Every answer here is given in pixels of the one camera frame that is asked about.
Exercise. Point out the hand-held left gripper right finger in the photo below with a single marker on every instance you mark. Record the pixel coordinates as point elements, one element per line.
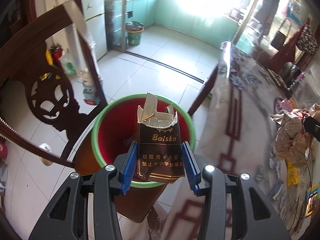
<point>189,166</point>

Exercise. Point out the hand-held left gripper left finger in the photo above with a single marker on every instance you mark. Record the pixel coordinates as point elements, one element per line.
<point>128,170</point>

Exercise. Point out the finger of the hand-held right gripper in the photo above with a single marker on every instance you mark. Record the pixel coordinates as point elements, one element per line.
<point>312,126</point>

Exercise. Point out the brown paper wrapper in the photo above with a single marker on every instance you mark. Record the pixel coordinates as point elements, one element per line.
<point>290,135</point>

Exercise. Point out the brown cigarette pack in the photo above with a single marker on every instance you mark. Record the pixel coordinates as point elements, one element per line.
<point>160,155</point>

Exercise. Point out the red bucket green rim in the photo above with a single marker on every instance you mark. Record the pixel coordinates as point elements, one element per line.
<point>112,140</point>

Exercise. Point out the yellow packet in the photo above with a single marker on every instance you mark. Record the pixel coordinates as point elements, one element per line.
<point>293,173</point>

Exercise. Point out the dark containers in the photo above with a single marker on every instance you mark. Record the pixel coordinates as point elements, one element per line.
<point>296,77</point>

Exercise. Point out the patterned tablecloth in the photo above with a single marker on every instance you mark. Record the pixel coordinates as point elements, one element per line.
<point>250,120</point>

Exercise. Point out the green white packet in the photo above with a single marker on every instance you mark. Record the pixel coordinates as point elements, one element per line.
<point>209,96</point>

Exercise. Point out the blue orange packet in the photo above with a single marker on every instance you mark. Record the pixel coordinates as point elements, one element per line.
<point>312,202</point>

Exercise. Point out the red hanging garment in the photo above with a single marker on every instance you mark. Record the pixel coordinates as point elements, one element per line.
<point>287,52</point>

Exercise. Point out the white plastic object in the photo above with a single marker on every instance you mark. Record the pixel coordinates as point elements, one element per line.
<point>46,152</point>

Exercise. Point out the patterned hanging bag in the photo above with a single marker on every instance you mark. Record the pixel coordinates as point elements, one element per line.
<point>308,40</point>

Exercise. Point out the black hanging bag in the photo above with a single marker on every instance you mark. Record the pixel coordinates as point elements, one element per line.
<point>278,40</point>

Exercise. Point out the white thermos flask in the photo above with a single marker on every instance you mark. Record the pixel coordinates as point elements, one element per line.
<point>88,78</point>

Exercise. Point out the white blue hanging bag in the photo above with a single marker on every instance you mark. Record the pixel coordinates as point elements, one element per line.
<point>295,13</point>

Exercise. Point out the glass sliding door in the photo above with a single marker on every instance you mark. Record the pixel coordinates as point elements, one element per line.
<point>250,25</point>

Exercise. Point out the green white plastic jug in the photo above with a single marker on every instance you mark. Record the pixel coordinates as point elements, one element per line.
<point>68,66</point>

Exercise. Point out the dark hanging coat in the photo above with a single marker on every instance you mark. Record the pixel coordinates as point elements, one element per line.
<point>270,7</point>

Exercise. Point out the small cardboard boxes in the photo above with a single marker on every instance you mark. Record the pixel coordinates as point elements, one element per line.
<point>2,177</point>

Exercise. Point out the red cap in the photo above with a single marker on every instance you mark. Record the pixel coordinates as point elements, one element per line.
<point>2,150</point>

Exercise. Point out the green bucket with bag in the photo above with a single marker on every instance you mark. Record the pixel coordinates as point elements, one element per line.
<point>133,38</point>

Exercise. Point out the red fire extinguisher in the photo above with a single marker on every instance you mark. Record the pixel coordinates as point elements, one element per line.
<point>57,56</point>

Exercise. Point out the yellow plastic tool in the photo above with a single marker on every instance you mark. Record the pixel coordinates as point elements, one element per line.
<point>49,57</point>

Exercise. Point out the pale green refrigerator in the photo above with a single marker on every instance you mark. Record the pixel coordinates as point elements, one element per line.
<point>97,30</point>

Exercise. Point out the green kitchen cabinets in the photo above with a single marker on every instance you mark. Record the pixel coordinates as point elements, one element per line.
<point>175,12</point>

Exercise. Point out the dark carved wooden chair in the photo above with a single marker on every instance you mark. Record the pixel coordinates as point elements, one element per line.
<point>37,30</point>

